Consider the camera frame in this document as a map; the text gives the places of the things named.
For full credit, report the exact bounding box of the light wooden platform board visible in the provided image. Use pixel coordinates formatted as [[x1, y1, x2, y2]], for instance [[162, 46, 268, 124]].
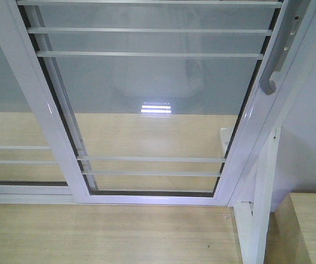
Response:
[[0, 112, 243, 264]]

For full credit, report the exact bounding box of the white framed sliding glass door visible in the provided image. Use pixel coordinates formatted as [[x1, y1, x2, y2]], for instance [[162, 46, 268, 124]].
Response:
[[0, 1, 316, 206]]

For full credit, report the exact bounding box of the white wooden support brace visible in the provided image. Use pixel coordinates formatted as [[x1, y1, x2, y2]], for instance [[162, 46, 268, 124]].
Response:
[[232, 128, 281, 263]]

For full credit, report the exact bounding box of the white fixed door frame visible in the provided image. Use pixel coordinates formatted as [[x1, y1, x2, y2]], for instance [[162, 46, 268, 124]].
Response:
[[0, 1, 316, 206]]

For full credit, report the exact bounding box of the light wooden box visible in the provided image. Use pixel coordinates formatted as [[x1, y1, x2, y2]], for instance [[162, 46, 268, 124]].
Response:
[[264, 192, 316, 263]]

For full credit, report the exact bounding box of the grey door handle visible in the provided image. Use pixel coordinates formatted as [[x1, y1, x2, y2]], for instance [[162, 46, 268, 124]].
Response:
[[259, 1, 310, 95]]

